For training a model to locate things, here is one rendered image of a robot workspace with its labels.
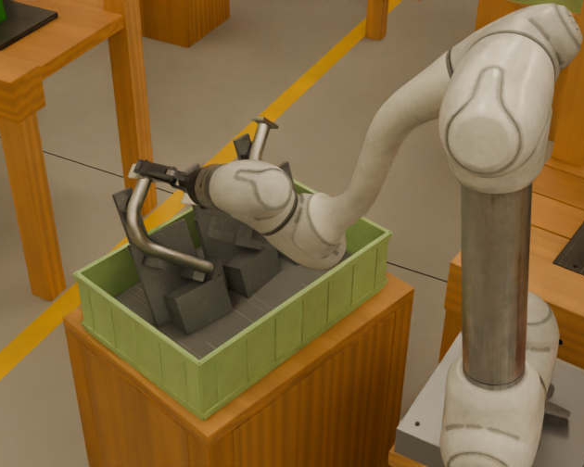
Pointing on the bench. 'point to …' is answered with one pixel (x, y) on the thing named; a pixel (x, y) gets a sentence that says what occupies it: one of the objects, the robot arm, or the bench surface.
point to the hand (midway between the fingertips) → (160, 184)
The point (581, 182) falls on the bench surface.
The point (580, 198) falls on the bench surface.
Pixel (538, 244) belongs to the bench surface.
